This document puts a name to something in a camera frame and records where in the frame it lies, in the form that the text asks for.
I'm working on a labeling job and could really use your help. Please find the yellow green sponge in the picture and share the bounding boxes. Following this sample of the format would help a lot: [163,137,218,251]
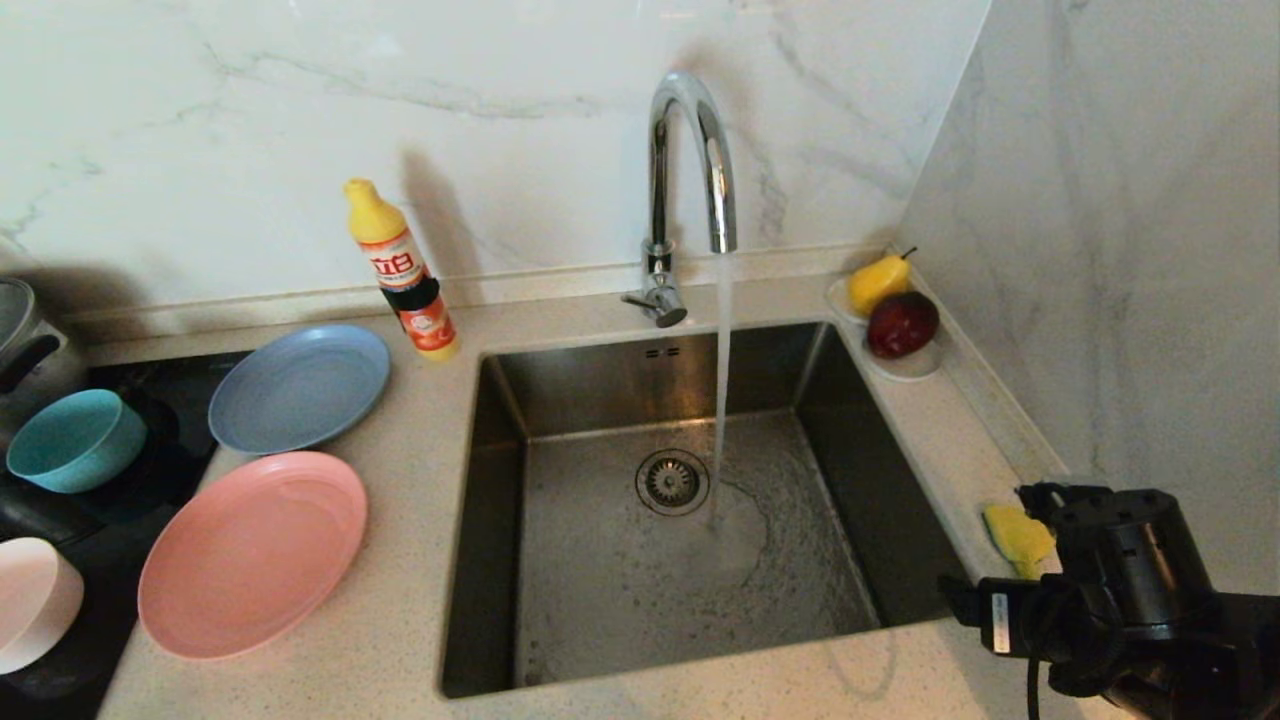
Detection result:
[982,503,1058,581]

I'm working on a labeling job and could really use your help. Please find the chrome gooseneck faucet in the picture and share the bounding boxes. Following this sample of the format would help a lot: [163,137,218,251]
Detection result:
[620,70,739,329]

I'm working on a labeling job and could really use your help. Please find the orange dish soap bottle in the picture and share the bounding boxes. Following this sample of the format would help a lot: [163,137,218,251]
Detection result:
[345,178,462,363]

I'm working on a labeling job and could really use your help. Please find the blue grey plate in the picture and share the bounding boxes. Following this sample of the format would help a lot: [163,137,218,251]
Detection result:
[208,323,392,456]

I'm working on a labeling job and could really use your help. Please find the pink plate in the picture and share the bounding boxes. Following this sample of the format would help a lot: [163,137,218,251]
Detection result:
[138,450,369,661]

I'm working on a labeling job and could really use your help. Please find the teal bowl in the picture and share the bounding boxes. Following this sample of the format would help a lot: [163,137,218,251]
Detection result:
[6,388,149,495]

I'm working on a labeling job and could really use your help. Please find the pale pink bowl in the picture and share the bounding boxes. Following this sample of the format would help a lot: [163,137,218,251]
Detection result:
[0,537,85,676]

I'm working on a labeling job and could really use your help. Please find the stainless steel sink basin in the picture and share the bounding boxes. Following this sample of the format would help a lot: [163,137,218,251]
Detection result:
[438,320,991,701]

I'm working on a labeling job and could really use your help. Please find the small white fruit dish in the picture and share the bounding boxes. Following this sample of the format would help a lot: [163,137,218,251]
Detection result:
[826,275,943,384]

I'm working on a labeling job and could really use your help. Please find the dark red apple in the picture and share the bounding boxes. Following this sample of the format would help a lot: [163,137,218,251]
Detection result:
[865,291,941,360]

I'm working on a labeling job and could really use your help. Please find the round metal drain strainer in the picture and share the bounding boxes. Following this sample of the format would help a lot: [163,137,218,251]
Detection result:
[635,449,711,517]

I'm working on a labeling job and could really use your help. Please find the yellow pear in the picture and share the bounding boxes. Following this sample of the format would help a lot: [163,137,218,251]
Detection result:
[848,247,918,317]

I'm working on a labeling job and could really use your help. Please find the black frying pan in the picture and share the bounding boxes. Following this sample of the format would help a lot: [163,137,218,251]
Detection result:
[60,395,213,526]

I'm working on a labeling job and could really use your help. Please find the black glass cooktop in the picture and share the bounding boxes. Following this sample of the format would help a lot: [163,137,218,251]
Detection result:
[0,350,256,720]

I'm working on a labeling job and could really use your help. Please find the stainless steel pot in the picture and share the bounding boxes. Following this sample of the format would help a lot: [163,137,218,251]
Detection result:
[0,278,89,441]

